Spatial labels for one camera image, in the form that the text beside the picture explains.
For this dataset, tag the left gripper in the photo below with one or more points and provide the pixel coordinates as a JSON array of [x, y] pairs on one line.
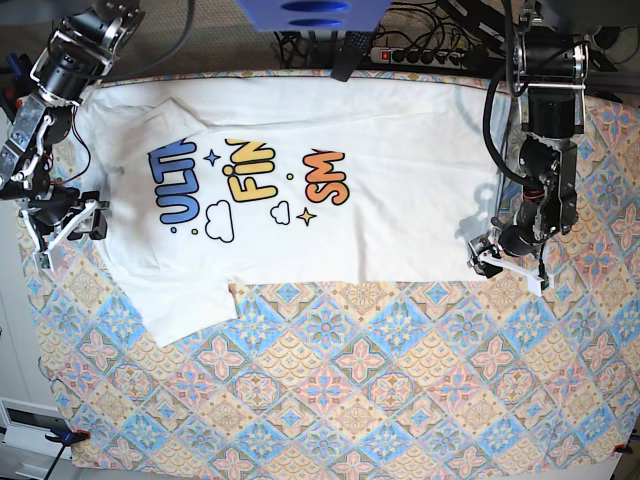
[[485, 254]]

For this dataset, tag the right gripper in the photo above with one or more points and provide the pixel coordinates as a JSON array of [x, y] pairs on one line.
[[65, 216]]

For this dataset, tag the white printed T-shirt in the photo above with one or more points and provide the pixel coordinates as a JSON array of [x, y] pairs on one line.
[[271, 180]]

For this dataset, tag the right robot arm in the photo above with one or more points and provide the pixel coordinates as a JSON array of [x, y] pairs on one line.
[[81, 50]]

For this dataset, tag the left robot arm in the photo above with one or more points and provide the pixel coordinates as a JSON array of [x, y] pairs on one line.
[[545, 73]]

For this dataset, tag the patterned colourful tablecloth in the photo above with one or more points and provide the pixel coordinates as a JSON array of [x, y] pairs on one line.
[[471, 379]]

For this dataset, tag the left table clamp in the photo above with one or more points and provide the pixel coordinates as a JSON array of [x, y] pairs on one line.
[[67, 438]]

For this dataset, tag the table clamp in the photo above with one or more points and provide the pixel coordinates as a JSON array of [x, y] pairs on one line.
[[67, 438], [623, 449]]

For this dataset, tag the white power strip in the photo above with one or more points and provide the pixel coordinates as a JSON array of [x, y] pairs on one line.
[[416, 57]]

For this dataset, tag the right table clamp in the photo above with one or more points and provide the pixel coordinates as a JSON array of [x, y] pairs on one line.
[[623, 449]]

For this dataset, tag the white cabinet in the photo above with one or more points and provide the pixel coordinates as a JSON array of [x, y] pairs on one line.
[[28, 424]]

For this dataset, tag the blue plastic box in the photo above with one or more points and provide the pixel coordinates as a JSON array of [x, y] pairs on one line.
[[301, 15]]

